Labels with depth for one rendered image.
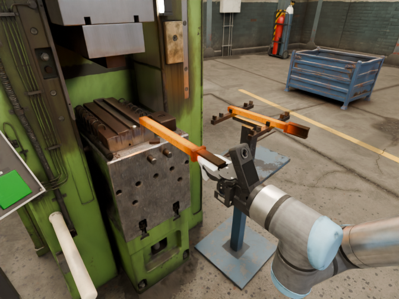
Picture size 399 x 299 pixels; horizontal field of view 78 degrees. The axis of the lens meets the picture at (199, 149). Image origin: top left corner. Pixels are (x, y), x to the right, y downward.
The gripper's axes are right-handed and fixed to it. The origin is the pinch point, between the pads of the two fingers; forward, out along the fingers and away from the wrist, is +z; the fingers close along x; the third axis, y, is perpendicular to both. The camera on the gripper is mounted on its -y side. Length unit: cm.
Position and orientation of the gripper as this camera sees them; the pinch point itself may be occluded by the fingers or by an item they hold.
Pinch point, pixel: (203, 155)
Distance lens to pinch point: 67.5
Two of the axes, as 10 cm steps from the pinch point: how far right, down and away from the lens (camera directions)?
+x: 7.7, -3.2, 5.6
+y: -0.2, 8.5, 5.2
